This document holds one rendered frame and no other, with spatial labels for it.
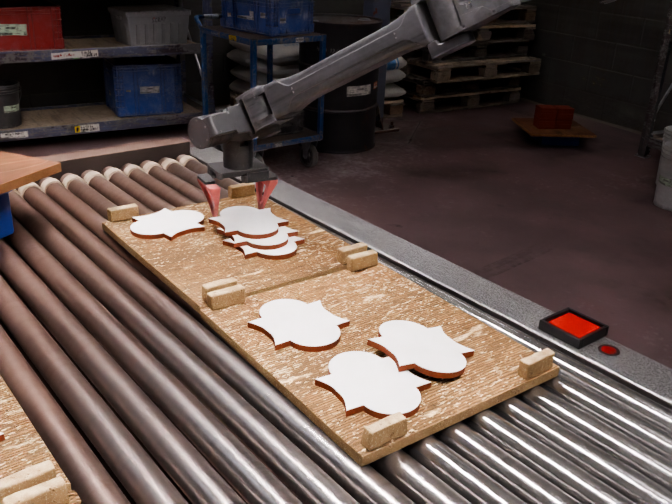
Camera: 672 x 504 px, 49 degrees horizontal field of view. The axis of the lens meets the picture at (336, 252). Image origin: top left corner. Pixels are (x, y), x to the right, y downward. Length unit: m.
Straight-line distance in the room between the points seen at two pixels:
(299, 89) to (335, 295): 0.35
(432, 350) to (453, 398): 0.09
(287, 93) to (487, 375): 0.58
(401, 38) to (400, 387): 0.53
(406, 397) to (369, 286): 0.33
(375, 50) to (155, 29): 4.44
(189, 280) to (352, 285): 0.27
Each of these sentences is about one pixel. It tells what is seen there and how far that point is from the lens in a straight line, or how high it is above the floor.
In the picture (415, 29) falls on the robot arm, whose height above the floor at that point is 1.35.
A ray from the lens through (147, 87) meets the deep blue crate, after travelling 5.63.
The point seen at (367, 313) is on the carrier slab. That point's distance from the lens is 1.15.
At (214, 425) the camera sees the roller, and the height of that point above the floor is 0.92.
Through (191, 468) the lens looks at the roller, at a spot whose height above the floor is 0.92.
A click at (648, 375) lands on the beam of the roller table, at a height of 0.92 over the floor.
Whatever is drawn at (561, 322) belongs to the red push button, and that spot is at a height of 0.93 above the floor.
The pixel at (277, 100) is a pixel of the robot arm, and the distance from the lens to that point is 1.29.
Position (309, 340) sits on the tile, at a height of 0.95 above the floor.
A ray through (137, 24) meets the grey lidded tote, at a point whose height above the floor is 0.79.
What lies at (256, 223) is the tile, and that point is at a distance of 1.39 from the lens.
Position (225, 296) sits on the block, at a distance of 1.15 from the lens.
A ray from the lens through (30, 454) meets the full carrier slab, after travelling 0.91.
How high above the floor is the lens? 1.49
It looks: 24 degrees down
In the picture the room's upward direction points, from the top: 3 degrees clockwise
